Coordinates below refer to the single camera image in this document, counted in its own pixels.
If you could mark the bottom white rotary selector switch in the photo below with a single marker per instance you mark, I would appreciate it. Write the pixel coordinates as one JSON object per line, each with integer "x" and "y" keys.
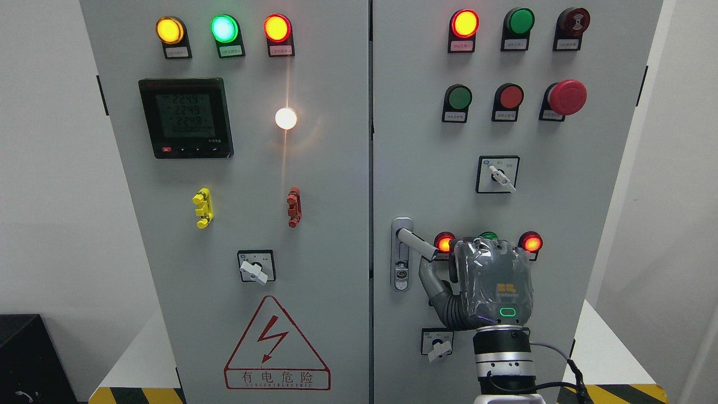
{"x": 436, "y": 343}

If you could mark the silver door handle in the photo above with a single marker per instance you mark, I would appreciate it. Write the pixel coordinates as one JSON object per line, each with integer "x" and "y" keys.
{"x": 404, "y": 240}

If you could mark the green indicator lower middle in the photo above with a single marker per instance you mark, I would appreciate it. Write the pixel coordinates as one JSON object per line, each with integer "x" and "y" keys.
{"x": 489, "y": 235}

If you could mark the red emergency stop mushroom button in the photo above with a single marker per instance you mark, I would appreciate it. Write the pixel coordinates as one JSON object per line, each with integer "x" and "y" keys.
{"x": 562, "y": 99}

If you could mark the green indicator light top right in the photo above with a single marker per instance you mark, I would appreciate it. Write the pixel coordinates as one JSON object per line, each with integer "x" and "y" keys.
{"x": 517, "y": 27}

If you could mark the red electric hazard warning sticker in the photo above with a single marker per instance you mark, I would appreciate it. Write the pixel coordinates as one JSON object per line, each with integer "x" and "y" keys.
{"x": 273, "y": 353}

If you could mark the red-orange indicator light left door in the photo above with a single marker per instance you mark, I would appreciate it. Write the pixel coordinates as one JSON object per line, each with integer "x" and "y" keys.
{"x": 279, "y": 36}

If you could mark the green push button upper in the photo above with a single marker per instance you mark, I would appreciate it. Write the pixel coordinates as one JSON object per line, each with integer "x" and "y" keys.
{"x": 457, "y": 99}

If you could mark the red lit indicator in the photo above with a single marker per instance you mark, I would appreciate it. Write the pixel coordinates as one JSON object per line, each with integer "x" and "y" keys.
{"x": 443, "y": 242}
{"x": 532, "y": 243}

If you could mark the dark red buzzer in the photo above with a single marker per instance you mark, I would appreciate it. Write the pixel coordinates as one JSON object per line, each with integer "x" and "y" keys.
{"x": 570, "y": 26}

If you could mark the yellow indicator light top left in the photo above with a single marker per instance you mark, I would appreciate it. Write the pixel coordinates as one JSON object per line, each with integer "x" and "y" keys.
{"x": 174, "y": 38}

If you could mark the red lit indicator lower right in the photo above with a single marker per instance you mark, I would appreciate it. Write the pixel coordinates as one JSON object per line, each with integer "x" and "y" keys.
{"x": 532, "y": 243}

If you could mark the red terminal clip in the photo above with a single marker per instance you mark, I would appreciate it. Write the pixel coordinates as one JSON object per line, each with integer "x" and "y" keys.
{"x": 294, "y": 210}

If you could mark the red indicator light top right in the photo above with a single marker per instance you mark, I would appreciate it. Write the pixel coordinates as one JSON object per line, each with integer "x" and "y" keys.
{"x": 463, "y": 28}

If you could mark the green lit indicator light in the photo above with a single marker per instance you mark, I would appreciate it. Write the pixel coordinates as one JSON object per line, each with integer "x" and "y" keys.
{"x": 227, "y": 35}

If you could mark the red push button upper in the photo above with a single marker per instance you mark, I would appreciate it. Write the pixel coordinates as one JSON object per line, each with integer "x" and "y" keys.
{"x": 506, "y": 103}

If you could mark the left door rotary selector switch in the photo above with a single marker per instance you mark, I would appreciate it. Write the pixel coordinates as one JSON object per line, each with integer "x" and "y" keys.
{"x": 256, "y": 266}

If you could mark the left grey cabinet door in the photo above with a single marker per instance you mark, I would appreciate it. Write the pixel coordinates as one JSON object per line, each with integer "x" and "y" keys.
{"x": 322, "y": 265}

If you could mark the right grey cabinet door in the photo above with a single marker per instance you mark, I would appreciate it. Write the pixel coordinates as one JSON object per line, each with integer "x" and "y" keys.
{"x": 426, "y": 169}

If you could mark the white glowing indicator light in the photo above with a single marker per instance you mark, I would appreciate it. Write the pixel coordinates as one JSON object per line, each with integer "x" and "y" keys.
{"x": 286, "y": 118}

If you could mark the black box bottom left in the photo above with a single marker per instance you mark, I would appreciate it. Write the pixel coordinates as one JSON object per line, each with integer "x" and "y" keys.
{"x": 31, "y": 371}

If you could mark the grey cabinet door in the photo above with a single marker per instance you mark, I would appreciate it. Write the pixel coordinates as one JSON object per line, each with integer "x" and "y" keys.
{"x": 322, "y": 265}
{"x": 426, "y": 169}

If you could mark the yellow terminal clip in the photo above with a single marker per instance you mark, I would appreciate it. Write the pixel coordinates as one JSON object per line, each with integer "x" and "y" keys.
{"x": 204, "y": 208}

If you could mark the upper right rotary selector switch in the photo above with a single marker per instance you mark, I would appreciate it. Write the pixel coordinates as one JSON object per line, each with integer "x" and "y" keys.
{"x": 497, "y": 174}

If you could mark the red lit indicator lower left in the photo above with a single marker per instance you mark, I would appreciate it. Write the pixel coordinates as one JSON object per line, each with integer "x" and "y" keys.
{"x": 443, "y": 242}

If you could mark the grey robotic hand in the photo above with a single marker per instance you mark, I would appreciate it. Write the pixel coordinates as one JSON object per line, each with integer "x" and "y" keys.
{"x": 495, "y": 286}

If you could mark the black digital power meter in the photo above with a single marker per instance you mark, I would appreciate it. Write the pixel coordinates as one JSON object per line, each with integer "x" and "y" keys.
{"x": 187, "y": 118}

